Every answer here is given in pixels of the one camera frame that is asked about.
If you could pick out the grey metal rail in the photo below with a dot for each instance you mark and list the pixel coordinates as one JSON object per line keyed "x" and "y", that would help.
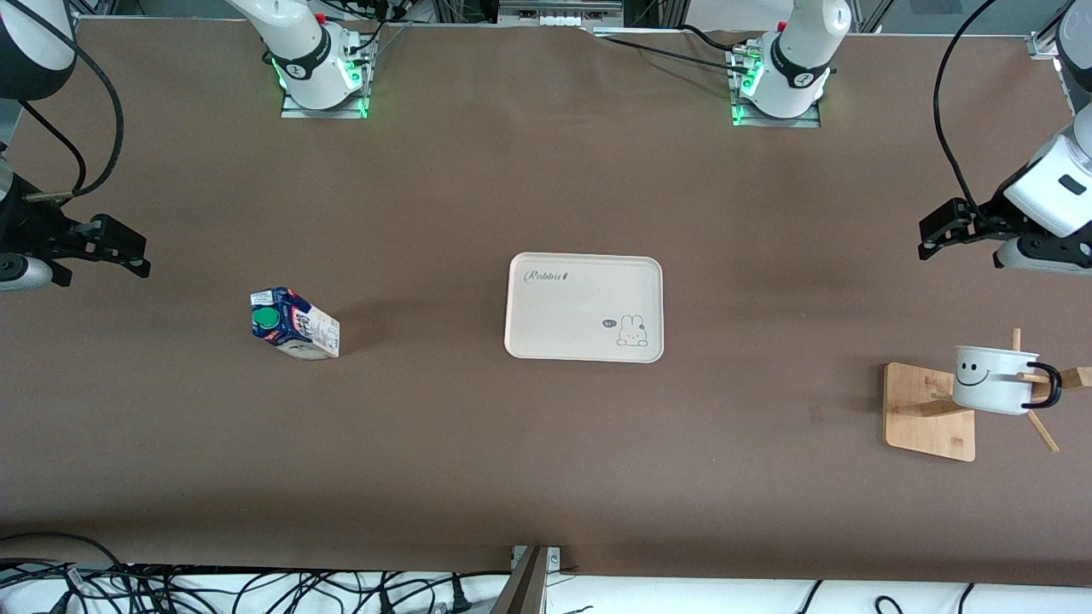
{"x": 559, "y": 13}

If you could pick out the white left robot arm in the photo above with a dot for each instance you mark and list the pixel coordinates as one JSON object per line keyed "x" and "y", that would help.
{"x": 798, "y": 51}

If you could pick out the metal base plate right arm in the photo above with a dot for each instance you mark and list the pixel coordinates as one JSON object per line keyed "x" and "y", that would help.
{"x": 294, "y": 112}

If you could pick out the aluminium frame post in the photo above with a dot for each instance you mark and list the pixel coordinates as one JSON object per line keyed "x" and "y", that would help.
{"x": 525, "y": 588}

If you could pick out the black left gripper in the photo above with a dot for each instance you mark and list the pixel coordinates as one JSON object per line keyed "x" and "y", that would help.
{"x": 992, "y": 214}

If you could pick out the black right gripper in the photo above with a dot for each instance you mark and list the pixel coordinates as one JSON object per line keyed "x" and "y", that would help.
{"x": 26, "y": 228}

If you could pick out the metal base plate left arm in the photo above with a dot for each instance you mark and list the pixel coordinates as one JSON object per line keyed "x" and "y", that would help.
{"x": 806, "y": 122}

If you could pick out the blue milk carton green cap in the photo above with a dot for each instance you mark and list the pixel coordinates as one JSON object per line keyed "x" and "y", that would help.
{"x": 311, "y": 333}

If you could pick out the metal corner bracket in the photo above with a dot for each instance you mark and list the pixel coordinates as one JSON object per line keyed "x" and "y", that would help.
{"x": 554, "y": 558}

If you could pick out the aluminium corner profile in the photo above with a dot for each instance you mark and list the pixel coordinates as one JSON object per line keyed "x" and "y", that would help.
{"x": 1041, "y": 44}

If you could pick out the cream rabbit print tray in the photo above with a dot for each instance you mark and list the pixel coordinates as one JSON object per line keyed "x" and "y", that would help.
{"x": 580, "y": 307}

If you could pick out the wooden cup rack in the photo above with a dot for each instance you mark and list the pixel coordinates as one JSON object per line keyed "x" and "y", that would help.
{"x": 926, "y": 426}

